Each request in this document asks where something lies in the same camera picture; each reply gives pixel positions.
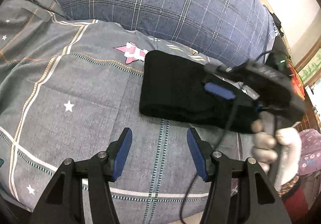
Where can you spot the pink floral cloth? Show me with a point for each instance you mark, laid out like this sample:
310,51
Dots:
311,151

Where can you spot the person's right hand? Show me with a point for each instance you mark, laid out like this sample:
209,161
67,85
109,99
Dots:
264,142

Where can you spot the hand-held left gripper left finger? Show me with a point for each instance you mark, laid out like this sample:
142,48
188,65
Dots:
122,155

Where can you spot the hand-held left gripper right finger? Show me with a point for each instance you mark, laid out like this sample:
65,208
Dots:
197,156

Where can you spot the person's right forearm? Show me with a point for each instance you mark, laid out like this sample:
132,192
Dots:
294,196

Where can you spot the black pants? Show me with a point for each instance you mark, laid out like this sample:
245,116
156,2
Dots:
175,88

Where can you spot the wooden picture frame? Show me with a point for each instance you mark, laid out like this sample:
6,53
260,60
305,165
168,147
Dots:
308,68

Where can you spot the grey star-print bed sheet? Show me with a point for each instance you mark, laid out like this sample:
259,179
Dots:
75,101

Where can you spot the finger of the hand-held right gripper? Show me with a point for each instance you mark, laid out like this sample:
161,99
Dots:
225,69
218,89

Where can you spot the blue plaid pillow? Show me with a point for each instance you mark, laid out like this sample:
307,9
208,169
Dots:
155,0

